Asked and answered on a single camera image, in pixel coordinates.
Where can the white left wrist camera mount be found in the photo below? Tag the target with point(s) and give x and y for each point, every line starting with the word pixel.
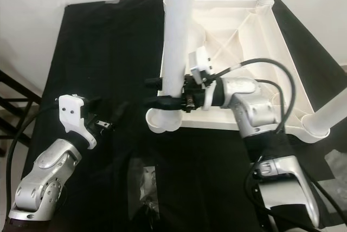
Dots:
pixel 73 115

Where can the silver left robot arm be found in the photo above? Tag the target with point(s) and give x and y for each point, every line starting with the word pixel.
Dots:
pixel 46 178

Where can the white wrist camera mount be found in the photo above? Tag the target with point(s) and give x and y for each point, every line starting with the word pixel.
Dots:
pixel 199 64
pixel 73 115

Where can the white plastic table top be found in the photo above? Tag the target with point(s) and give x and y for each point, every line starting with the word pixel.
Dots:
pixel 249 42

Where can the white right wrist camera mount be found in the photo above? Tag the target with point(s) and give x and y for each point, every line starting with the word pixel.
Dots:
pixel 199 64

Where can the clear tape cross patch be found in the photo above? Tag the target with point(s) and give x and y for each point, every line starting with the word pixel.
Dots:
pixel 337 164

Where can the black metal rack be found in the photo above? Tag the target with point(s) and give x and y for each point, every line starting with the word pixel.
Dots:
pixel 16 107

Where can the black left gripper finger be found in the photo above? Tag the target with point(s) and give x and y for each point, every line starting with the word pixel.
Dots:
pixel 126 119
pixel 119 115

